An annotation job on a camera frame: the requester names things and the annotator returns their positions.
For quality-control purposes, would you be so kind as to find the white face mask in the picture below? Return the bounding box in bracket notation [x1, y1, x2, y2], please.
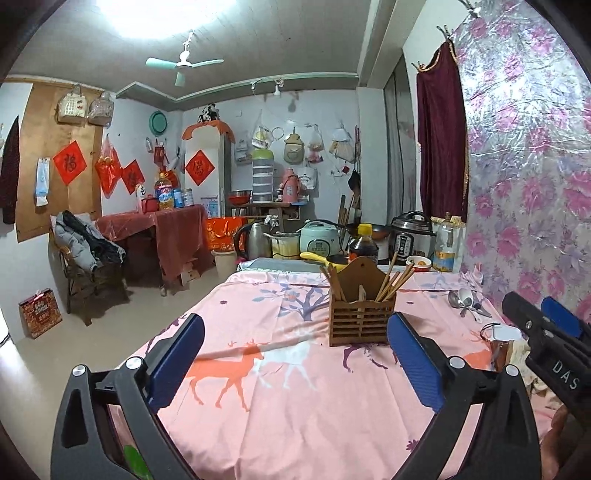
[480, 322, 522, 343]

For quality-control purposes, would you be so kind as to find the bamboo chopstick with red print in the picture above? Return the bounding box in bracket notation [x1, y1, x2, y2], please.
[327, 264, 346, 301]

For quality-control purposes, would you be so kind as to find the copper frying pan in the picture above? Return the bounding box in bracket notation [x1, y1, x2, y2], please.
[346, 223, 393, 241]

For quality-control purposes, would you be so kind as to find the red cloth covered side table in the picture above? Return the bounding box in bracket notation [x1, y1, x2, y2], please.
[95, 205, 213, 283]

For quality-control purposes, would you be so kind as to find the light green rice cooker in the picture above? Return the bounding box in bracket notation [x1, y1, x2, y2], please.
[300, 220, 341, 258]

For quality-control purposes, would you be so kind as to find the red gift bag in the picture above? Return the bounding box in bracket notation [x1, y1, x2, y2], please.
[19, 288, 62, 339]

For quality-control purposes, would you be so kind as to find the chopstick standing in holder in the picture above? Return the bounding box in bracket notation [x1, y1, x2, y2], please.
[318, 265, 332, 289]
[375, 253, 398, 302]

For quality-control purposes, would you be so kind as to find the pink thermos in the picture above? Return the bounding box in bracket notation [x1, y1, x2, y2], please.
[280, 168, 301, 204]

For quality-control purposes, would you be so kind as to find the right hand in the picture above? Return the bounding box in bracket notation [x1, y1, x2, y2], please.
[540, 405, 580, 480]

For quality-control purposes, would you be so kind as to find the yellow oil bottle on side table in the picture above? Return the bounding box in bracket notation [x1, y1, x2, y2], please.
[154, 172, 174, 210]

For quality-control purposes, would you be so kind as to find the green ceiling fan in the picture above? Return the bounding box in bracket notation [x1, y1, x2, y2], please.
[145, 31, 224, 88]

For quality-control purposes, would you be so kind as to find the stainless electric kettle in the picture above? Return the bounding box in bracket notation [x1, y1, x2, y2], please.
[233, 221, 271, 261]

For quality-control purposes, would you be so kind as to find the green round plate on wall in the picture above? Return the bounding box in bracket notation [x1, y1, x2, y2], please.
[148, 110, 168, 137]

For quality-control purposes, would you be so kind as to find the brown wooden utensil holder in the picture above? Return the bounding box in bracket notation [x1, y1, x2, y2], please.
[329, 257, 396, 347]

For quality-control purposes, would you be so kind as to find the stacked steamer with green lid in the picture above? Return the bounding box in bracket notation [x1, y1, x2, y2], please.
[252, 149, 276, 203]

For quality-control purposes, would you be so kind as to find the white ceramic spoon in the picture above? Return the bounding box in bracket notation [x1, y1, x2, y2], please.
[458, 288, 476, 317]

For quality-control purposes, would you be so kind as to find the metal spoon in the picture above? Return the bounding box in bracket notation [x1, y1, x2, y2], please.
[448, 291, 473, 318]

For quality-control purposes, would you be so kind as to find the red white bowl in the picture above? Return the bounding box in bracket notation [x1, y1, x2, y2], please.
[406, 255, 432, 273]

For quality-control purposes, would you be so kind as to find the grey jacket on chair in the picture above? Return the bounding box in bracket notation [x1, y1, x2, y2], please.
[51, 210, 126, 274]

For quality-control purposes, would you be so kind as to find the silver pressure cooker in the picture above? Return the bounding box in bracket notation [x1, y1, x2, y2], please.
[389, 211, 436, 265]

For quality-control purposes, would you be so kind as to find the white refrigerator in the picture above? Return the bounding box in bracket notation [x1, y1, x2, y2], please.
[181, 120, 235, 218]

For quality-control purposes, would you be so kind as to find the yellow rice paddle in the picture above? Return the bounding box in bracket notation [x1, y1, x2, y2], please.
[300, 252, 348, 272]

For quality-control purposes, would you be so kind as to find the dark soy sauce bottle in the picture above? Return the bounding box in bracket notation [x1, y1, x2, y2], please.
[349, 235, 379, 264]

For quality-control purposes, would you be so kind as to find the steel pot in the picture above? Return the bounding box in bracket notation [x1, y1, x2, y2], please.
[266, 232, 301, 260]

